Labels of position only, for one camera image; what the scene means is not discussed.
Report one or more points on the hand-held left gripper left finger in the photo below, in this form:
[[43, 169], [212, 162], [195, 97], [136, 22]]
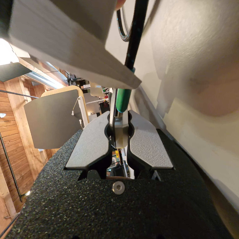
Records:
[[87, 147]]

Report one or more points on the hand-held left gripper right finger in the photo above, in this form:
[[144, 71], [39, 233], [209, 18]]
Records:
[[149, 147]]

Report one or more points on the person's right hand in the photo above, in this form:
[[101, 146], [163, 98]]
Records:
[[119, 3]]

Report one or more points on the white studio light panel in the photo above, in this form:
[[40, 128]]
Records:
[[7, 54]]

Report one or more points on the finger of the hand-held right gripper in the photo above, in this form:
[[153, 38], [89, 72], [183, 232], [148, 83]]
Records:
[[65, 37]]

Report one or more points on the silver ceiling duct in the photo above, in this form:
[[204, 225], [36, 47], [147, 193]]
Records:
[[43, 80]]

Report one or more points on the white ceiling access point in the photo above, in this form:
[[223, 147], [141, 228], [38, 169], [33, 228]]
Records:
[[2, 115]]

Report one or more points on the beige panel on white stand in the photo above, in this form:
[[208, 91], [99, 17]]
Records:
[[95, 91]]

